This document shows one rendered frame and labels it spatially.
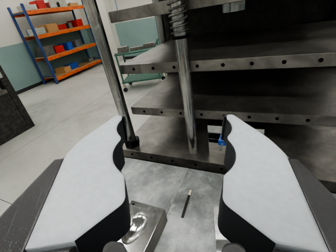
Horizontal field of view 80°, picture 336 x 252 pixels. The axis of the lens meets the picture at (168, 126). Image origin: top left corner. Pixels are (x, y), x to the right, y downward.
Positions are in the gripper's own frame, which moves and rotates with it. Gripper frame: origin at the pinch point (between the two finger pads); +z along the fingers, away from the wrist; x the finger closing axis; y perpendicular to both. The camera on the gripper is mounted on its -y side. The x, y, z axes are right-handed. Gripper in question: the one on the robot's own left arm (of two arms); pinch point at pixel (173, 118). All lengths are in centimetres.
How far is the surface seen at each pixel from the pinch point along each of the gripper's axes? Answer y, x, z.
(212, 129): 50, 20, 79
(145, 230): 61, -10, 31
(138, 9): -5, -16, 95
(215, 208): 53, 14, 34
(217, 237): 53, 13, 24
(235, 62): 15, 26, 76
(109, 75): 25, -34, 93
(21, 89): 200, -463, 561
